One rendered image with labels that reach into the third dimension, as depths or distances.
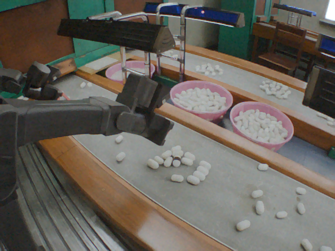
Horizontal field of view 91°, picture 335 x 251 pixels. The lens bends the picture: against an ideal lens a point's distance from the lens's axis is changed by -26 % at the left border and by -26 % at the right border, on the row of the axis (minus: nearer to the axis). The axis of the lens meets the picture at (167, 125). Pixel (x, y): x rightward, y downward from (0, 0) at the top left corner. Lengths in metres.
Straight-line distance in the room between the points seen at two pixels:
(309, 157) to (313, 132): 0.11
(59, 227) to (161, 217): 0.32
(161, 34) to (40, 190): 0.62
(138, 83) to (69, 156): 0.36
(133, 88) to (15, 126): 0.27
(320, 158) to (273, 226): 0.46
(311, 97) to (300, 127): 0.56
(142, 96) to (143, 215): 0.27
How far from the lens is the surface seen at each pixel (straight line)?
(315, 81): 0.42
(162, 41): 0.55
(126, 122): 0.41
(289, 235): 0.59
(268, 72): 1.33
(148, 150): 0.68
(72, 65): 1.24
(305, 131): 0.97
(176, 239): 0.49
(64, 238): 0.65
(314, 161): 0.92
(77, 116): 0.34
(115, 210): 0.53
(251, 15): 3.25
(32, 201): 0.76
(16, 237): 0.40
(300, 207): 0.63
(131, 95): 0.44
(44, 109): 0.31
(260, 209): 0.57
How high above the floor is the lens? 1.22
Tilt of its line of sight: 38 degrees down
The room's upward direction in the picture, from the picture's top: straight up
